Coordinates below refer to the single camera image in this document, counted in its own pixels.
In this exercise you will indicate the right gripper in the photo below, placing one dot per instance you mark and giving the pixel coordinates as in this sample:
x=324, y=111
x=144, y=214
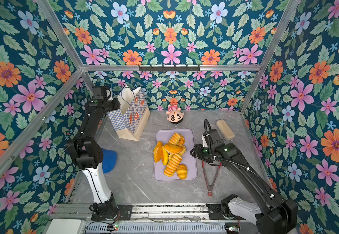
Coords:
x=196, y=151

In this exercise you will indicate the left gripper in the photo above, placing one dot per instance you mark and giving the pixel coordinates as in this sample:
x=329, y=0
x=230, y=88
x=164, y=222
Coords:
x=115, y=104

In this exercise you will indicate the ridged long bread top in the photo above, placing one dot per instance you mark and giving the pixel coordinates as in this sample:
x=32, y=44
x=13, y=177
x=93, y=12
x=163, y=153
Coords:
x=176, y=139

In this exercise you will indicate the ridged long bread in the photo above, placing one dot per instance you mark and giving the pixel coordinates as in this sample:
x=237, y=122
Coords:
x=176, y=139
x=172, y=165

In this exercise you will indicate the round orange bread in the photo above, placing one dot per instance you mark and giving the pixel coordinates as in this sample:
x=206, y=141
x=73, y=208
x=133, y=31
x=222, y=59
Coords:
x=175, y=149

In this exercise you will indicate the checkered paper bag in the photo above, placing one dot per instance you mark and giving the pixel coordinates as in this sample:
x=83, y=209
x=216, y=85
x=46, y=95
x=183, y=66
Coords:
x=130, y=119

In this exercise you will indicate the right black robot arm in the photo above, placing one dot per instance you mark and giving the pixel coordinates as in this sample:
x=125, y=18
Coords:
x=271, y=214

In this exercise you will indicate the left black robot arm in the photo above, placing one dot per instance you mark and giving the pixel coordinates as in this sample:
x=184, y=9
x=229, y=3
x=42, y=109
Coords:
x=88, y=156

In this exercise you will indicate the small croissant bread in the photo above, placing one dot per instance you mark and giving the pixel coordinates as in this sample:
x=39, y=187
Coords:
x=182, y=171

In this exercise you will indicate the yellow oval bread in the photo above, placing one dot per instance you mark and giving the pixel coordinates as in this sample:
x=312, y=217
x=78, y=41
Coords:
x=165, y=156

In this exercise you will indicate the oval orange bread left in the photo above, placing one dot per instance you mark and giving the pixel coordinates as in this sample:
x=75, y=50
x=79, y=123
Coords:
x=158, y=152

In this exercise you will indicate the lavender tray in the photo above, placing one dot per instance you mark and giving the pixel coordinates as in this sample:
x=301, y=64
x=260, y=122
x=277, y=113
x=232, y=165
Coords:
x=187, y=159

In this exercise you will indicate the beige sponge block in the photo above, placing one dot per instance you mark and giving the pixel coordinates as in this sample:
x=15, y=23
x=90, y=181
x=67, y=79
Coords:
x=225, y=130

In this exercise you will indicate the cartoon face plush toy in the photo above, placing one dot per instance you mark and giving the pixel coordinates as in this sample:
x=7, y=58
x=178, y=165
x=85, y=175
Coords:
x=174, y=114

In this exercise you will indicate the white box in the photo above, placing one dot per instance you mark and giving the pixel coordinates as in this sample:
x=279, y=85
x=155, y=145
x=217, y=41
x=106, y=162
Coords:
x=66, y=226

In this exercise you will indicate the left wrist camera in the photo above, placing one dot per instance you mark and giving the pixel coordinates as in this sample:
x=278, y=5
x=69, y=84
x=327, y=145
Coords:
x=102, y=93

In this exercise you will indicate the black hook rail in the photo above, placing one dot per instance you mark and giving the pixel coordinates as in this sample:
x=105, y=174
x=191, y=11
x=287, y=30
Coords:
x=168, y=68

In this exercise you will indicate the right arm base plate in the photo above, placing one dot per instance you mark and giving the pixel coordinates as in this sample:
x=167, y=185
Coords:
x=220, y=212

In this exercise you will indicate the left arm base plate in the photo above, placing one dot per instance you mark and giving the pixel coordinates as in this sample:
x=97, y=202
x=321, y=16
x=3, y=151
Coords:
x=120, y=212

